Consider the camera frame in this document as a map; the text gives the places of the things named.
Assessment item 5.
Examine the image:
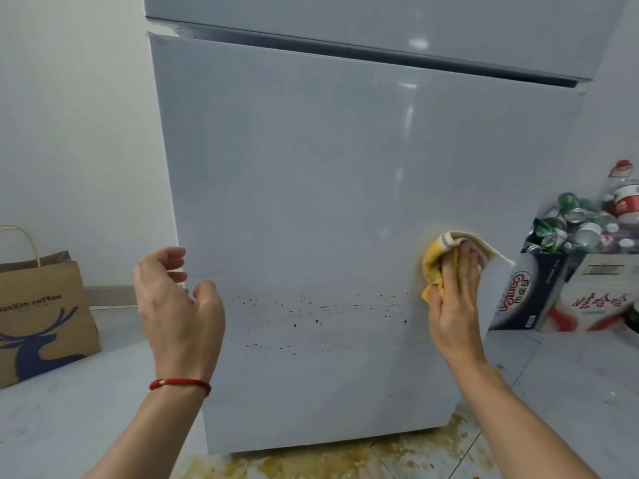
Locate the grey refrigerator lower door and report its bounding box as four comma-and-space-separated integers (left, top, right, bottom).
146, 32, 588, 455

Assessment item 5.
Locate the person's left hand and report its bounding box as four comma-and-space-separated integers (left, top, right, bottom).
132, 246, 226, 390

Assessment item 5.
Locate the person's left forearm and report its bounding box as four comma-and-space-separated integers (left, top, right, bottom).
89, 383, 211, 479

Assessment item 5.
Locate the clear plastic bottle red cap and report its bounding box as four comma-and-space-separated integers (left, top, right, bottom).
605, 159, 639, 231

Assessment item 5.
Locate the yellow and white cleaning cloth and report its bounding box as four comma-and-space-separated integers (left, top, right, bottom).
420, 231, 517, 305

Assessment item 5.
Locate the red string bracelet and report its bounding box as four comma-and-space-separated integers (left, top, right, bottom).
149, 377, 212, 398

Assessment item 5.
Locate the person's right hand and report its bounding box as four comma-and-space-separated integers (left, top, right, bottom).
427, 242, 488, 365

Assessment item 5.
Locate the person's right forearm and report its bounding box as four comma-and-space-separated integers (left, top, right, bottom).
439, 355, 601, 479

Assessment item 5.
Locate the brown paper bag deer print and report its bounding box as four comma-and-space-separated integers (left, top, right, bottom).
0, 225, 103, 390

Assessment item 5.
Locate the grey refrigerator door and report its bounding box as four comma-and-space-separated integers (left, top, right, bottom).
146, 32, 588, 455
142, 0, 630, 88

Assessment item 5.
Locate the white cardboard box red print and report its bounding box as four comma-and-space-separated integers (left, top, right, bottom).
535, 252, 639, 333

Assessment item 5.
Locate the brown spilled liquid stain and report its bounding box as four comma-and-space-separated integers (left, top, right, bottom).
215, 406, 502, 479

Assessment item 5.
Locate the dark blue cardboard box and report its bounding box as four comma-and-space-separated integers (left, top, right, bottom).
489, 251, 571, 331

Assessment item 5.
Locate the pile of crushed drink cans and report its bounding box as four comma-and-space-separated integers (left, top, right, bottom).
521, 192, 626, 255

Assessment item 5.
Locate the grey refrigerator upper door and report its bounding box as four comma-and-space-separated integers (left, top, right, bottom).
142, 0, 630, 88

